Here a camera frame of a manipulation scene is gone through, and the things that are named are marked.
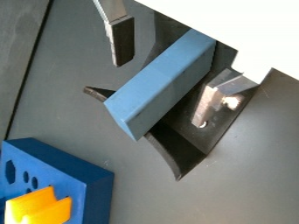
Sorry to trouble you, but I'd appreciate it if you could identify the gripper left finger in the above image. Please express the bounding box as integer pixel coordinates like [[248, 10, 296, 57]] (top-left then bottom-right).
[[92, 0, 135, 67]]

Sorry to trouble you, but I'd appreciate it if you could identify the black curved fixture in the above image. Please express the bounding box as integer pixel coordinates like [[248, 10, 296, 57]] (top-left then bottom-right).
[[84, 12, 257, 179]]

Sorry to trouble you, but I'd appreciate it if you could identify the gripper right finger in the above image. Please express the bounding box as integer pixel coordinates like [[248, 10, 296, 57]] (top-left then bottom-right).
[[191, 68, 257, 128]]

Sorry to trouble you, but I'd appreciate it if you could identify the blue board with cutouts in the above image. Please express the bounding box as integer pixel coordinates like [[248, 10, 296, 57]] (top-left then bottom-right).
[[0, 138, 115, 224]]

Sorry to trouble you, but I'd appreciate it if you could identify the yellow notched block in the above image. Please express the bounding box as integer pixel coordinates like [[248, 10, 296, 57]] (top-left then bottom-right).
[[4, 186, 72, 224]]

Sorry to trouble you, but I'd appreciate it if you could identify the light blue rectangle block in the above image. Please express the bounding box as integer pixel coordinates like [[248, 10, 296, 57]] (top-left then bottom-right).
[[104, 30, 216, 141]]

